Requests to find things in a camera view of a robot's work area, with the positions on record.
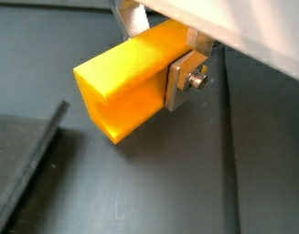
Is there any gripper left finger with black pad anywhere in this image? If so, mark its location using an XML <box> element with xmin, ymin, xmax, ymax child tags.
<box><xmin>108</xmin><ymin>0</ymin><xmax>150</xmax><ymax>40</ymax></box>

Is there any black arch fixture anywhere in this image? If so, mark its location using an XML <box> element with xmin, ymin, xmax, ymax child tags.
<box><xmin>0</xmin><ymin>101</ymin><xmax>69</xmax><ymax>233</ymax></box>

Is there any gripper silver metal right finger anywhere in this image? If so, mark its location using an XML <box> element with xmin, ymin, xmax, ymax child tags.
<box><xmin>164</xmin><ymin>28</ymin><xmax>215</xmax><ymax>112</ymax></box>

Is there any yellow arch block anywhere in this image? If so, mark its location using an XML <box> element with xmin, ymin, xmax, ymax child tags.
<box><xmin>73</xmin><ymin>20</ymin><xmax>190</xmax><ymax>143</ymax></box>

